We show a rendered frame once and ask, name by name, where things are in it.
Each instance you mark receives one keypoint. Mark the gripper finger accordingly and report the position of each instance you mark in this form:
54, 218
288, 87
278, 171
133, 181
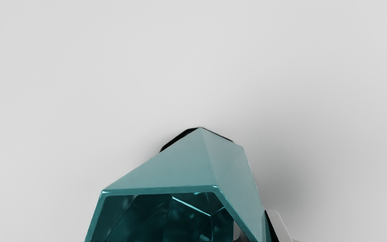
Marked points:
281, 228

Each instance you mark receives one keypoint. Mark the teal faceted mug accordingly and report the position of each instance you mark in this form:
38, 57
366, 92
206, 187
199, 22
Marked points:
193, 168

